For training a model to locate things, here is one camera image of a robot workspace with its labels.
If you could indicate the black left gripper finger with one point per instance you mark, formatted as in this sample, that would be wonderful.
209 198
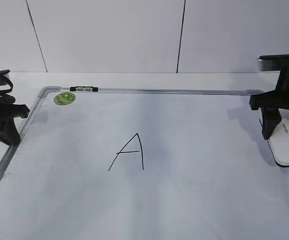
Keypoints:
8 133

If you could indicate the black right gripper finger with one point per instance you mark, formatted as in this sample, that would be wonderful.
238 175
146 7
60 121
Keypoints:
271 117

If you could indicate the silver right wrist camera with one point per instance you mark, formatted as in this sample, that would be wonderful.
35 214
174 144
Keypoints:
271 63

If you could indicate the white whiteboard with grey frame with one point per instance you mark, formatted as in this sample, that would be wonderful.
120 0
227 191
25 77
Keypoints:
122 164

